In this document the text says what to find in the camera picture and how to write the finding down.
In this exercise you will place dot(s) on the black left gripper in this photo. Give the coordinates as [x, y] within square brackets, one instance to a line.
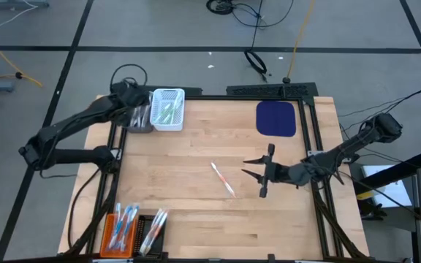
[132, 95]

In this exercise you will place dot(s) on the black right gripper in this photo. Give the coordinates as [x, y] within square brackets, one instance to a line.
[280, 171]

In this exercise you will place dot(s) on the clear plastic bags pile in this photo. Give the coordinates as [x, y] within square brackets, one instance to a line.
[140, 117]

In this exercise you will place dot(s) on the purple white toothbrush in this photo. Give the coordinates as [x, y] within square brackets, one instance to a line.
[145, 115]
[134, 118]

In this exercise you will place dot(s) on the blue white toothbrush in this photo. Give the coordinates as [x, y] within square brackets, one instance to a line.
[123, 224]
[116, 223]
[126, 232]
[130, 224]

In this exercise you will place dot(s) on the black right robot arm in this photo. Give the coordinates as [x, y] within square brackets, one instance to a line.
[353, 149]

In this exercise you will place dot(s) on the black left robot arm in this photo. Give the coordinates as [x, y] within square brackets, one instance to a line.
[68, 122]

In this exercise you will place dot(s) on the white perforated plastic basket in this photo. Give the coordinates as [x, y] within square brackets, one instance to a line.
[159, 95]

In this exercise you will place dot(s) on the grey perforated plastic basket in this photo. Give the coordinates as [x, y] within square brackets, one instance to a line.
[139, 128]

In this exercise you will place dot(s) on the dark blue square mat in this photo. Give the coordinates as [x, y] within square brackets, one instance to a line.
[276, 118]

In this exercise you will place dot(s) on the black perforated panel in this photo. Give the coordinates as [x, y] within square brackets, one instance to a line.
[272, 90]

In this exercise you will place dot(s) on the black perforated plastic basket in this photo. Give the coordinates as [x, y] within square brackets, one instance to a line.
[139, 226]

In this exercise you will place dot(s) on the white paper box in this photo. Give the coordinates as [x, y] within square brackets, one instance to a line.
[389, 186]

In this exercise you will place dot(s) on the black beam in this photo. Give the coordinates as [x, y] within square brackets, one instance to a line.
[397, 171]

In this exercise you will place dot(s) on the orange perforated plastic basket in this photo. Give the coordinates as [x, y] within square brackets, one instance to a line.
[105, 237]

